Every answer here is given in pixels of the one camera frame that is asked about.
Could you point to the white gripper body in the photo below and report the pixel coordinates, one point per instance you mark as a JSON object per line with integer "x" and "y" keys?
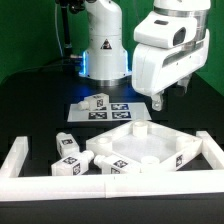
{"x": 155, "y": 69}

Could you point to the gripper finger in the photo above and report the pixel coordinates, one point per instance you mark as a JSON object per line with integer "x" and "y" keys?
{"x": 182, "y": 85}
{"x": 157, "y": 102}

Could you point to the white square tabletop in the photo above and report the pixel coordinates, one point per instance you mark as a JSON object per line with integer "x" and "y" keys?
{"x": 148, "y": 144}

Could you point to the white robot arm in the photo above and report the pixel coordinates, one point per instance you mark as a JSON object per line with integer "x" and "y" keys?
{"x": 105, "y": 60}

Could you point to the white marker sheet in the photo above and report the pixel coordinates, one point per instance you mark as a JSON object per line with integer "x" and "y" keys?
{"x": 112, "y": 112}

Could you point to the white U-shaped fence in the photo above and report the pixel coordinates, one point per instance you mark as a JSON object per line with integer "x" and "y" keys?
{"x": 13, "y": 187}

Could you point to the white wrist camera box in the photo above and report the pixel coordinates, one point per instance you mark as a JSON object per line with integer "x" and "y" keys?
{"x": 165, "y": 31}

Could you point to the black camera stand pole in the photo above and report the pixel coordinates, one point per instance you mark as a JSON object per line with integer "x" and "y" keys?
{"x": 73, "y": 6}

